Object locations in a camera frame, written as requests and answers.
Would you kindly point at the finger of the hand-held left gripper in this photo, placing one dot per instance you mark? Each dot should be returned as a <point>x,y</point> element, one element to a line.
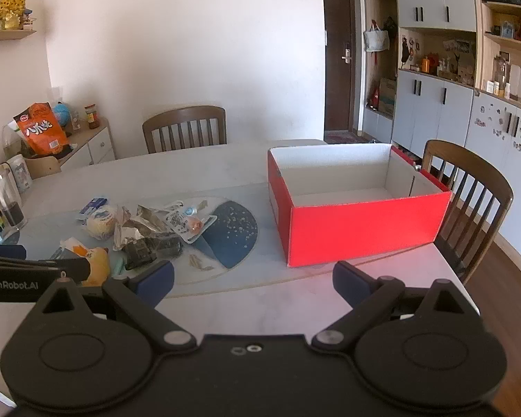
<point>4,252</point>
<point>76,269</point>

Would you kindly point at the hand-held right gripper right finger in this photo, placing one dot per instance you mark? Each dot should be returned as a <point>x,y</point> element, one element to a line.
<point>351,280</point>

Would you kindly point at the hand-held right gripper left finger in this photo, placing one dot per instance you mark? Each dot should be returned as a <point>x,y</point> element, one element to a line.
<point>156,278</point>

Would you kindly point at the red cardboard box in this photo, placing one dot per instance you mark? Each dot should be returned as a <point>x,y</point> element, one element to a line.
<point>364,230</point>

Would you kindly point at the silver foil wrapper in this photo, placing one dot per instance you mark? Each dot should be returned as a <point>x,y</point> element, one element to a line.
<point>134,226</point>

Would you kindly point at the white sausage packet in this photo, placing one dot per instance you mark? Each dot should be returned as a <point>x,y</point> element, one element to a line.
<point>186,221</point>

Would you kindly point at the white marble desktop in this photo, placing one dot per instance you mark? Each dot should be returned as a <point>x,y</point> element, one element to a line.
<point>199,169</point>

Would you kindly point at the yellow orange snack packet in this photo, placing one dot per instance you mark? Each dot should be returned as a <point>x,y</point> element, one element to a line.
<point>95,263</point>

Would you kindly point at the dark packet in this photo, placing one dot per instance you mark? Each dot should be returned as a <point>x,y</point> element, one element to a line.
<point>152,249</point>

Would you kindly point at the round bread packet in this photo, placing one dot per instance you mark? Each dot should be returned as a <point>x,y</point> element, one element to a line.
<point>100,221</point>

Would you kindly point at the tall glass jar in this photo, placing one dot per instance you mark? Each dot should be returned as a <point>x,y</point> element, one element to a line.
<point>4,195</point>

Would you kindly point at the blue white small packet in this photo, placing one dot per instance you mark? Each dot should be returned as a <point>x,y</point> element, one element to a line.
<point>93,205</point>

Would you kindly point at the floral white mug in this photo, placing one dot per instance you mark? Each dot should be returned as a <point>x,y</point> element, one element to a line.
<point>21,173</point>

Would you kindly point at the printed table mat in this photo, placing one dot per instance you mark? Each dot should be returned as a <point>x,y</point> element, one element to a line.
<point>234,230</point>

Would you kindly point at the light wooden chair back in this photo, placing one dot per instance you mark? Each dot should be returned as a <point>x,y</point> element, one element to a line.
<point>43,166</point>

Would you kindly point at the orange snack bag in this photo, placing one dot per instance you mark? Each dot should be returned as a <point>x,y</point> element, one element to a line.
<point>41,132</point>

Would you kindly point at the white drawer cabinet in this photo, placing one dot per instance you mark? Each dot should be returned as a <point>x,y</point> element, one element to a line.
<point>95,145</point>

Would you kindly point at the dark door mat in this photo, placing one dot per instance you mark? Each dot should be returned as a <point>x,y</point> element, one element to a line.
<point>345,137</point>

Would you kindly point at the small clear bottle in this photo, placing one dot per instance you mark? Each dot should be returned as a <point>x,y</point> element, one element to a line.
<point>76,121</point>

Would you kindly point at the blue globe ball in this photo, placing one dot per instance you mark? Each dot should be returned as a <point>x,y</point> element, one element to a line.
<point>63,113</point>

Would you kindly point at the red sauce jar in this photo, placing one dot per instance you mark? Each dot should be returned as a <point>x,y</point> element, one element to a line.
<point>92,117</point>

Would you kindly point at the brown wooden chair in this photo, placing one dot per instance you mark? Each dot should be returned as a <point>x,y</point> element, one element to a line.
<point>482,169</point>
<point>182,115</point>

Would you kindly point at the red bottle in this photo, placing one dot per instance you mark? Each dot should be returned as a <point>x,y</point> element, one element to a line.
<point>374,97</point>

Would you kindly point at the brown cardboard carton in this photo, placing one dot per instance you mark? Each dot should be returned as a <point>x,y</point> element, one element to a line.
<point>387,95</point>

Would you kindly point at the orange bottle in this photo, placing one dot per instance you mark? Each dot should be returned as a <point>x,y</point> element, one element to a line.
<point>425,65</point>

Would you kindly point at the hanging tote bag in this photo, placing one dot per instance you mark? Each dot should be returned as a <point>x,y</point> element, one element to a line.
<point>377,39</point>

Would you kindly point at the golden ornament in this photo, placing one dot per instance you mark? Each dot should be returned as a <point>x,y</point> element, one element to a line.
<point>11,8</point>

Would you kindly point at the dark brown door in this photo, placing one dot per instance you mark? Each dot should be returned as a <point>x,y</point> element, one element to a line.
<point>336,30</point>

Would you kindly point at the tall glass bottle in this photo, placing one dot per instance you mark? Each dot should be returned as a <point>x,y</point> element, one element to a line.
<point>500,71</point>

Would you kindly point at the white board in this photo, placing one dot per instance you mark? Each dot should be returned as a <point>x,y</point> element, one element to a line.
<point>520,81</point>

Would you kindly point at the white wooden wall cabinet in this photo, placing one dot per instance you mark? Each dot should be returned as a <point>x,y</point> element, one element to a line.
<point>434,104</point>

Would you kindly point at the wooden wall shelf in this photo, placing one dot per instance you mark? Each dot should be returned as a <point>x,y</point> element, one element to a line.
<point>8,34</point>

